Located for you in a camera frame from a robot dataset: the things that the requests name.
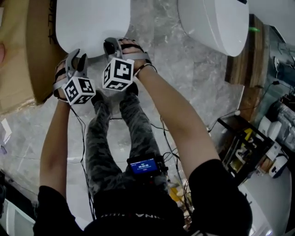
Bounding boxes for person's right forearm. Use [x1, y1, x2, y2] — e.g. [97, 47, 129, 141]
[136, 64, 221, 180]

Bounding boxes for white oval smart toilet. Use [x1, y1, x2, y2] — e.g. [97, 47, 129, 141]
[177, 0, 250, 58]

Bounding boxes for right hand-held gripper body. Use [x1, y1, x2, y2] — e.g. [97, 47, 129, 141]
[102, 57, 135, 92]

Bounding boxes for person's left leg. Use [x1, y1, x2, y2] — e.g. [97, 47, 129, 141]
[85, 89, 125, 199]

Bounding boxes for white paper sheet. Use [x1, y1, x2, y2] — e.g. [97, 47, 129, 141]
[0, 118, 12, 145]

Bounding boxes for large cardboard box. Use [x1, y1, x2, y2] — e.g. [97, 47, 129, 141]
[0, 0, 70, 116]

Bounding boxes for person's leg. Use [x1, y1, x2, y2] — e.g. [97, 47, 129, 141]
[85, 89, 125, 199]
[119, 82, 169, 185]

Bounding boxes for person's right hand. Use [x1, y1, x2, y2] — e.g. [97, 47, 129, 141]
[118, 38, 153, 77]

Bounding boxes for white ceramic fixture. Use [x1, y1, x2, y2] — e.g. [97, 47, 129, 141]
[258, 116, 283, 141]

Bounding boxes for person's right leg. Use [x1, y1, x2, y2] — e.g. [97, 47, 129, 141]
[119, 82, 169, 185]

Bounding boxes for wooden step platform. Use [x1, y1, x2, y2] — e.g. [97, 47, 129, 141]
[224, 13, 270, 120]

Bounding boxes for black recorder monitor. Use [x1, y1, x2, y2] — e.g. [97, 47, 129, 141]
[126, 153, 167, 178]

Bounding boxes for white toilet lid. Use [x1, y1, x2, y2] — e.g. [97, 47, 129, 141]
[55, 0, 131, 58]

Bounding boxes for person's left hand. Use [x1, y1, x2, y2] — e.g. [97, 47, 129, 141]
[53, 59, 69, 101]

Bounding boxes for black metal cart frame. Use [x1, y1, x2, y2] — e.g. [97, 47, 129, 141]
[218, 115, 275, 183]

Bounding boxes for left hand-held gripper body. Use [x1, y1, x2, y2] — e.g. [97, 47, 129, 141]
[61, 70, 96, 106]

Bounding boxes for thin black cable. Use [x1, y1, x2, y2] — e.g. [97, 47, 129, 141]
[70, 107, 96, 219]
[160, 116, 192, 208]

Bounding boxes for person's black shirt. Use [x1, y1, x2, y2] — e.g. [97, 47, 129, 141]
[33, 159, 253, 236]

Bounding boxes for person's left forearm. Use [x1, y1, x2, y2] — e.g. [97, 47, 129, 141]
[39, 99, 71, 199]

